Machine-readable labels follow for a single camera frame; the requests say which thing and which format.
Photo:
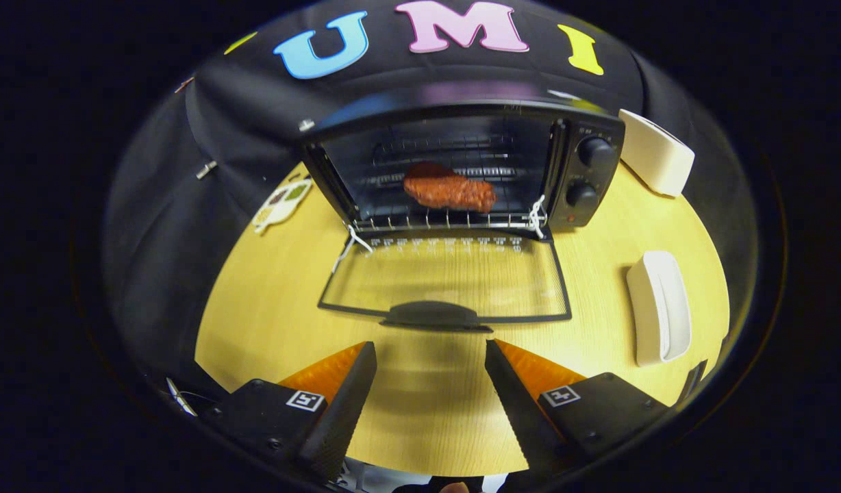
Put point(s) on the copper cloth clip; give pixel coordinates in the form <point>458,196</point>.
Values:
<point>183,84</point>

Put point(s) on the silver metal clip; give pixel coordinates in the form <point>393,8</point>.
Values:
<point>206,169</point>

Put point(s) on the divided snack plate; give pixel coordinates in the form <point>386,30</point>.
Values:
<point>282,204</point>

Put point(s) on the brown grilled meat piece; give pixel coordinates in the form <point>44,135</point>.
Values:
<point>448,190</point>

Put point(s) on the black backdrop cloth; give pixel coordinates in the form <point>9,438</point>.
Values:
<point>160,274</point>

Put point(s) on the white bread toaster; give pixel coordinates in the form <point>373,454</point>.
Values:
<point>657,154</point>

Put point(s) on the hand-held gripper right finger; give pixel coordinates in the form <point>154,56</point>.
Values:
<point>520,411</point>

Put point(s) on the black toaster oven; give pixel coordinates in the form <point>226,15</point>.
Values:
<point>592,178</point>

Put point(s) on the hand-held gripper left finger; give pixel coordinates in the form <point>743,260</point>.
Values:
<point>345,418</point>

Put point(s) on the white ridged tray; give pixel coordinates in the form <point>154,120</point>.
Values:
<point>657,308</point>

